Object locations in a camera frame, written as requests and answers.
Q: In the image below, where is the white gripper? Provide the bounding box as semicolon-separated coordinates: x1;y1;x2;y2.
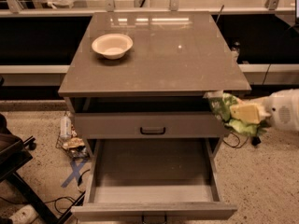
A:
230;89;299;131

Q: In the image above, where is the green jalapeno chip bag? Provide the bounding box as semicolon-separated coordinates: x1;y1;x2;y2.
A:
205;91;268;137

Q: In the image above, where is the upper grey drawer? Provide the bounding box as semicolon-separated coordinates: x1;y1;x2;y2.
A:
73;112;228;139

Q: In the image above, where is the grey drawer cabinet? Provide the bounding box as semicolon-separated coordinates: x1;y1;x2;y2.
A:
58;11;252;158

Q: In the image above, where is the open lower grey drawer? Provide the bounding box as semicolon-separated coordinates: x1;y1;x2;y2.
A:
72;139;236;224

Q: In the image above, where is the black metal leg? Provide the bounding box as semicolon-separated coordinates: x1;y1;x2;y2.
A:
251;136;262;147

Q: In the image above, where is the white paper bowl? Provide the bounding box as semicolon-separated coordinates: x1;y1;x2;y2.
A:
92;34;133;60

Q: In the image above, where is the white plastic bottle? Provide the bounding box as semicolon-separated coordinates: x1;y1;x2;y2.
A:
60;116;72;139

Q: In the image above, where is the black office chair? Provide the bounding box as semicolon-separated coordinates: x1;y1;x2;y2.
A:
0;115;58;224

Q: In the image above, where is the white power strip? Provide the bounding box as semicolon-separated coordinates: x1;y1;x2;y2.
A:
10;204;38;224

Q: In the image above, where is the black drawer handle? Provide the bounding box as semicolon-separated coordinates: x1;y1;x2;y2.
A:
139;127;166;135

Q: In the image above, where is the black floor cable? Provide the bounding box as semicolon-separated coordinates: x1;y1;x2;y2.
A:
0;169;92;217

